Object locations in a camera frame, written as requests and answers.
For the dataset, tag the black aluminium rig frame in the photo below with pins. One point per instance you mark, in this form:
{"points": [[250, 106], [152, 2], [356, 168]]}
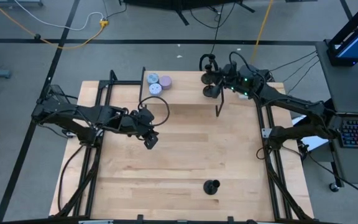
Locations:
{"points": [[120, 82]]}

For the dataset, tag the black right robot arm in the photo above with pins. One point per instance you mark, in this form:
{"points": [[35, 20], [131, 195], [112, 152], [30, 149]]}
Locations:
{"points": [[291, 102]]}

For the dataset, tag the black caster wheel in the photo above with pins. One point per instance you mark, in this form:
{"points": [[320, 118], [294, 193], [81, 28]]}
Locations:
{"points": [[334, 187]]}

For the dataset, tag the silver aluminium bar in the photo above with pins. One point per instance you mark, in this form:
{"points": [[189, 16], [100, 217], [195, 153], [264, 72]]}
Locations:
{"points": [[269, 222], [95, 221]]}

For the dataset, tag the black backdrop panel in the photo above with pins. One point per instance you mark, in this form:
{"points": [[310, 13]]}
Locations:
{"points": [[179, 3]]}

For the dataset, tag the white mounting bracket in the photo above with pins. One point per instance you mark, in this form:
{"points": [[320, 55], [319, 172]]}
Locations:
{"points": [[265, 133], [70, 133]]}

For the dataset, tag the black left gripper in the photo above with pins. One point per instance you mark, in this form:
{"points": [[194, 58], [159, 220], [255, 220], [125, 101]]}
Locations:
{"points": [[145, 123]]}

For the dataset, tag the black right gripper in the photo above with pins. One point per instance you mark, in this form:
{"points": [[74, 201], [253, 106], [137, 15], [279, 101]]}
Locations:
{"points": [[231, 76]]}

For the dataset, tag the grey cart base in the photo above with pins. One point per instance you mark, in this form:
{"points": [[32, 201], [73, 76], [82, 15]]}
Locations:
{"points": [[14, 2]]}

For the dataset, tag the white paper sheet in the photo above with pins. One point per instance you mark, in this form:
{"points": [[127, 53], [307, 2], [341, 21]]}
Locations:
{"points": [[317, 143]]}

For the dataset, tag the purple candle jar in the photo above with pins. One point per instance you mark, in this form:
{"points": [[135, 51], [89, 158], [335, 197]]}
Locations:
{"points": [[166, 82]]}

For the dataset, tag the blue-grey patterned candle jar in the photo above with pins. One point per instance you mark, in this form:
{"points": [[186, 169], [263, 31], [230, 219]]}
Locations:
{"points": [[153, 78]]}

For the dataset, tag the grey desk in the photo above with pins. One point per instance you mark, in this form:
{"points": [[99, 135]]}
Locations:
{"points": [[353, 90]]}

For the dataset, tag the white dotted candle jar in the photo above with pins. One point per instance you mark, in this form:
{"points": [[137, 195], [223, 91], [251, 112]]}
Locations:
{"points": [[155, 89]]}

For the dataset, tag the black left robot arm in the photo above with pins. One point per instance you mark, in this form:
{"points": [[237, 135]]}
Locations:
{"points": [[73, 112]]}

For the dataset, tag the black table edge clamp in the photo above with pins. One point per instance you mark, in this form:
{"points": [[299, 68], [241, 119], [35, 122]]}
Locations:
{"points": [[230, 220], [140, 219]]}

